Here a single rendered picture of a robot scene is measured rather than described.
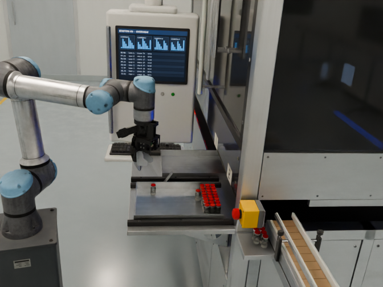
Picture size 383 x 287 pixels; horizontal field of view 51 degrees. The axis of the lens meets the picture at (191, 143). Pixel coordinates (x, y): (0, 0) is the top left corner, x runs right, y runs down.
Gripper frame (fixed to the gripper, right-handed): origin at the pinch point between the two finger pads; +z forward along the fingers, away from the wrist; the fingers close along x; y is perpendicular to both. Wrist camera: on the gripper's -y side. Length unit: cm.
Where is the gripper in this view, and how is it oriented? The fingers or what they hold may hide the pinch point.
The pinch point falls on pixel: (138, 166)
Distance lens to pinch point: 154.1
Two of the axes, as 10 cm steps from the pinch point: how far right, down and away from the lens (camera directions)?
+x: 4.2, -3.4, 8.4
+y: 9.0, 2.3, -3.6
